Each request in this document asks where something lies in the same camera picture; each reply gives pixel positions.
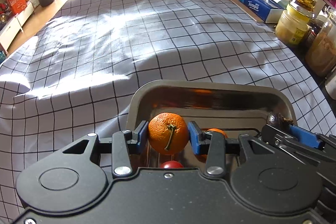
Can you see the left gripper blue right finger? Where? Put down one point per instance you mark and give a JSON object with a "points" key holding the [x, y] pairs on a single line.
{"points": [[200, 141]]}

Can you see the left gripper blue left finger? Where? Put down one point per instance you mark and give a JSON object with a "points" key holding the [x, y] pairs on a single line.
{"points": [[138, 141]]}

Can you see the red gift box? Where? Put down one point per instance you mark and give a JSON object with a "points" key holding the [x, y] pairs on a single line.
{"points": [[17, 6]]}

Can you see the orange mandarin with stem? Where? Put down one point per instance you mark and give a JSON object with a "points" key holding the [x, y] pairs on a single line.
{"points": [[168, 133]]}

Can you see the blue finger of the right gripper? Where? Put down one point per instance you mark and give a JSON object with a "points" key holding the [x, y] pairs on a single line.
{"points": [[305, 137]]}

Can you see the blue tissue box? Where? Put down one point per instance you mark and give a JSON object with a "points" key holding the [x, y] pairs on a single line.
{"points": [[267, 10]]}

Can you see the glass clip-top jar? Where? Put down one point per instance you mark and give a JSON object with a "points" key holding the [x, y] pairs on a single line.
{"points": [[321, 55]]}

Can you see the yellow lidded jar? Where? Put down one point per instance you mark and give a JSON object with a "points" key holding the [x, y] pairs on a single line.
{"points": [[292, 25]]}

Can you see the checkered white tablecloth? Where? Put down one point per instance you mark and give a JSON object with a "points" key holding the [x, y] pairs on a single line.
{"points": [[79, 73]]}

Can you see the red tomato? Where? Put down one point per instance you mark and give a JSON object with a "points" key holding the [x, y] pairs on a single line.
{"points": [[171, 165]]}

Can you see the stainless steel tray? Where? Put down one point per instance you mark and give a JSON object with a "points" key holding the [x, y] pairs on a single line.
{"points": [[236, 109]]}

